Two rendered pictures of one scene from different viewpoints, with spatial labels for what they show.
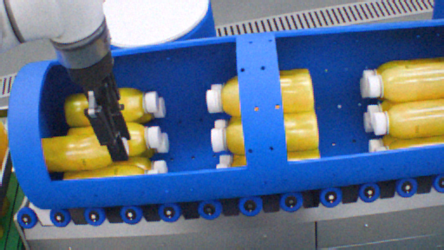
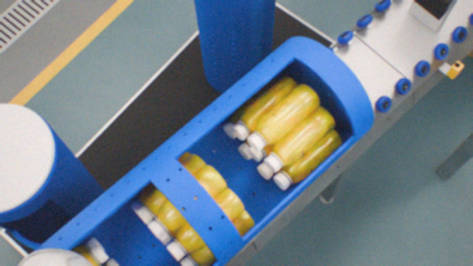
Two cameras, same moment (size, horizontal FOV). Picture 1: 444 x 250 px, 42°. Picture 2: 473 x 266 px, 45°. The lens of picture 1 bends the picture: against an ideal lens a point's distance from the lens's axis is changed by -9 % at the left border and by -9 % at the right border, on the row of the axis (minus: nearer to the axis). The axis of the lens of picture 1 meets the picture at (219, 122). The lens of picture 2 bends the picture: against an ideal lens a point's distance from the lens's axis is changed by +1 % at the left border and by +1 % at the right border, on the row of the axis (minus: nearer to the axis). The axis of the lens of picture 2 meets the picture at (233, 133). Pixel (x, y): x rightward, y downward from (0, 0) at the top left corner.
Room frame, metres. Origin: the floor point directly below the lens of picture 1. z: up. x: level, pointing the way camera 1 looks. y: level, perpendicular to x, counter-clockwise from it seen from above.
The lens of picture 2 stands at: (0.45, 0.09, 2.29)
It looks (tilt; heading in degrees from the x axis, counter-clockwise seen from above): 68 degrees down; 312
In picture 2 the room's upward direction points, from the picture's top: 3 degrees counter-clockwise
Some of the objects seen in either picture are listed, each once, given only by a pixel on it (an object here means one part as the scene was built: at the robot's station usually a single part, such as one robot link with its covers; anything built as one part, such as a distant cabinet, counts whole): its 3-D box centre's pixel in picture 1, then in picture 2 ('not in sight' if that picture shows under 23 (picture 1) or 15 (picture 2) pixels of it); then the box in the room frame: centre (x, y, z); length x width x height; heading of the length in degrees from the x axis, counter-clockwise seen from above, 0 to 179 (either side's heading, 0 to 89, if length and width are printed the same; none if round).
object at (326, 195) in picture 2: not in sight; (337, 173); (0.60, -0.63, 0.31); 0.06 x 0.06 x 0.63; 82
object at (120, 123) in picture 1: (118, 127); not in sight; (0.75, 0.17, 1.13); 0.03 x 0.01 x 0.07; 82
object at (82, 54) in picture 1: (81, 38); not in sight; (0.72, 0.18, 1.36); 0.09 x 0.09 x 0.06
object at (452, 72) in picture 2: not in sight; (447, 63); (0.50, -0.85, 0.92); 0.08 x 0.03 x 0.05; 172
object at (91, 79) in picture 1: (93, 73); not in sight; (0.73, 0.18, 1.29); 0.08 x 0.07 x 0.09; 172
